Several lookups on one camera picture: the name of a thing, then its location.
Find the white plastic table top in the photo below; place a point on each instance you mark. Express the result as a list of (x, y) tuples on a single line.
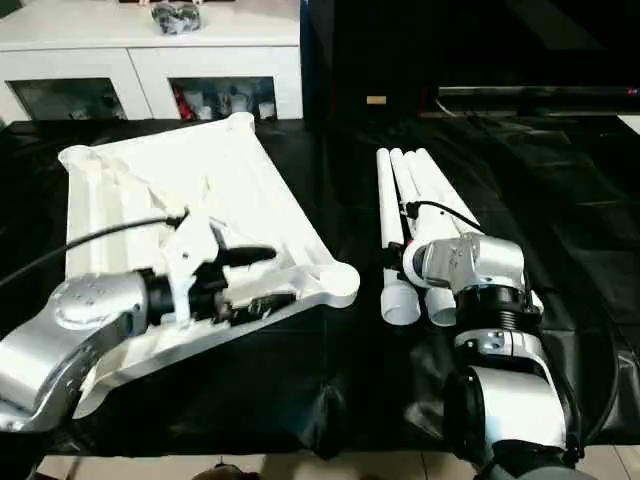
[(250, 200)]

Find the white plastic table leg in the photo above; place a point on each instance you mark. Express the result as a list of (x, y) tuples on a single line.
[(390, 220), (444, 180), (405, 180), (424, 180)]

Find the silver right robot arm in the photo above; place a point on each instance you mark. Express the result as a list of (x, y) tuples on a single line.
[(500, 410)]

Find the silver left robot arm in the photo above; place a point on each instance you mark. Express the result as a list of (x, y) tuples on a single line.
[(60, 340)]

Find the toy figures behind cabinet glass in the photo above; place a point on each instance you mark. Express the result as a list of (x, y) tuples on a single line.
[(225, 100)]

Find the silver left leg black foot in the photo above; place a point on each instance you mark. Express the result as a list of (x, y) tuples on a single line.
[(225, 472)]

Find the grey plush toy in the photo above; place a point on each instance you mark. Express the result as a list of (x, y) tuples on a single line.
[(178, 15)]

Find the white cabinet with glass doors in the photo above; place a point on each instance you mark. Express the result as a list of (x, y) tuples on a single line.
[(100, 35)]

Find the black tv cabinet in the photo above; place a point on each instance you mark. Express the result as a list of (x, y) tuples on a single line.
[(450, 50)]

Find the black work mat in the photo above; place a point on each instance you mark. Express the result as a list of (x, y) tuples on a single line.
[(560, 200)]

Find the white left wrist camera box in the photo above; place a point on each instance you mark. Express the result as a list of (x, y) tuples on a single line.
[(190, 250)]

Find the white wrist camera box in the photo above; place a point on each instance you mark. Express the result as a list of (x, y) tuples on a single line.
[(190, 250), (415, 262)]

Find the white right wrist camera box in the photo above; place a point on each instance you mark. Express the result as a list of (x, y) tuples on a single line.
[(415, 262)]

